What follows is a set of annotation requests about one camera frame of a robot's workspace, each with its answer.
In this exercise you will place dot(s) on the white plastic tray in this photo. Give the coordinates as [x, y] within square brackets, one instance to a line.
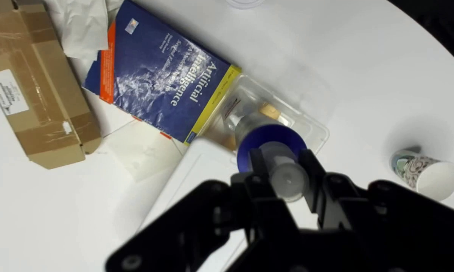
[187, 175]

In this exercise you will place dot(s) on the blue bottle with clear cap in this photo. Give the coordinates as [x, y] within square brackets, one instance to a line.
[275, 153]

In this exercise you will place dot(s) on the blue Artificial Intelligence book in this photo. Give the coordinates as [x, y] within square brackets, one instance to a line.
[160, 75]

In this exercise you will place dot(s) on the patterned paper cup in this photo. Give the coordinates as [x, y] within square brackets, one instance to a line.
[426, 174]

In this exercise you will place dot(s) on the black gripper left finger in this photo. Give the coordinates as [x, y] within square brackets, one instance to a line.
[261, 174]

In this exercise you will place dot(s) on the clear plastic sheet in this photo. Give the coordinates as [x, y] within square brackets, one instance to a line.
[144, 151]

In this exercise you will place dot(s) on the brown cardboard box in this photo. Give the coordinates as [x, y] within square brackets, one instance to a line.
[35, 85]

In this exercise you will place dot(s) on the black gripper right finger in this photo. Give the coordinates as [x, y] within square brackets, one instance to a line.
[320, 186]

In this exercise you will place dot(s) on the crumpled white tissue paper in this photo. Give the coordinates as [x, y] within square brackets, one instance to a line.
[84, 24]

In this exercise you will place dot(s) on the clear plastic container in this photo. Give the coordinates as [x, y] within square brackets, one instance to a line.
[288, 107]

